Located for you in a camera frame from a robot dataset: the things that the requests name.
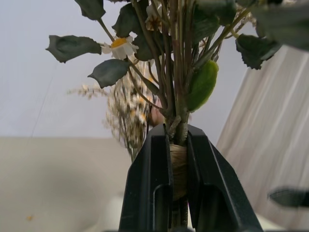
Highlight daisy bouquet with green leaves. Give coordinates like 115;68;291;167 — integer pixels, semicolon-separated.
45;0;309;230

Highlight dried beige flower sprigs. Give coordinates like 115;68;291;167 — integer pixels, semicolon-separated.
67;61;167;163

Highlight white curtain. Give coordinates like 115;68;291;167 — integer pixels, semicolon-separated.
216;44;309;230

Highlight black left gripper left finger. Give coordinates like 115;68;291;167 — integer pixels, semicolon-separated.
118;123;174;232

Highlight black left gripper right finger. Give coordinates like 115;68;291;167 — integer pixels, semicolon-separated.
185;124;264;232

